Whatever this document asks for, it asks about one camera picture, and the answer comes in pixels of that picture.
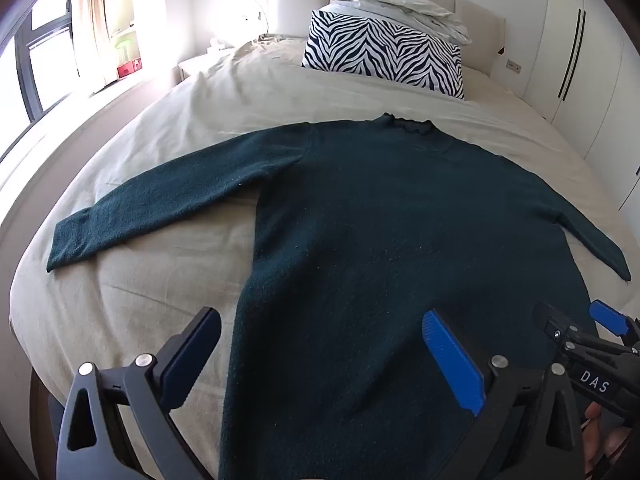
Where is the dark green knit sweater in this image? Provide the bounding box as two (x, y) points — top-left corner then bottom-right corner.
(46, 112), (633, 480)

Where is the beige curtain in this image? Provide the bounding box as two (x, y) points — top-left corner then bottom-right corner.
(70, 0), (120, 92)

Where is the white wardrobe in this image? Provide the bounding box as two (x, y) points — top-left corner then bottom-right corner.
(520, 0), (640, 221)

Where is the person's right hand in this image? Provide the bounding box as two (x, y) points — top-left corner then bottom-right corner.
(581, 402), (635, 467)

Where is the black framed window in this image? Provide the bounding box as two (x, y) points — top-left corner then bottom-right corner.
(0, 0), (83, 128)

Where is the white nightstand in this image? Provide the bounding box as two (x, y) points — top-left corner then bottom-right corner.
(178, 52), (222, 81)

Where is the black wardrobe handle pair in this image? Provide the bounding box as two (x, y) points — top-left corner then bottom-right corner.
(557, 8), (586, 101)

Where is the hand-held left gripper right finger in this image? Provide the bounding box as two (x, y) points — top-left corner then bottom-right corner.
(421, 309), (585, 480)

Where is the white shelf unit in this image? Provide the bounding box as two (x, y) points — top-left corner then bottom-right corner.
(102, 0), (147, 82)

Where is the bed with beige sheet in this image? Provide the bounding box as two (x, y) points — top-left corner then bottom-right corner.
(9, 34), (638, 480)

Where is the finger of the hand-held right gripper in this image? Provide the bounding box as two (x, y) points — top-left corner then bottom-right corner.
(533, 301), (585, 357)
(588, 300), (640, 347)

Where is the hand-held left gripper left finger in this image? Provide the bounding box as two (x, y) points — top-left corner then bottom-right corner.
(55, 307), (222, 480)

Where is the red box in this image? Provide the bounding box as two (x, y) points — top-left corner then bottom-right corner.
(116, 57), (144, 79)

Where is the zebra print pillow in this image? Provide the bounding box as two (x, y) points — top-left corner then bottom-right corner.
(301, 9), (466, 101)

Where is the folded white duvet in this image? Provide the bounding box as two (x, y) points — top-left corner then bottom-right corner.
(332, 0), (473, 45)

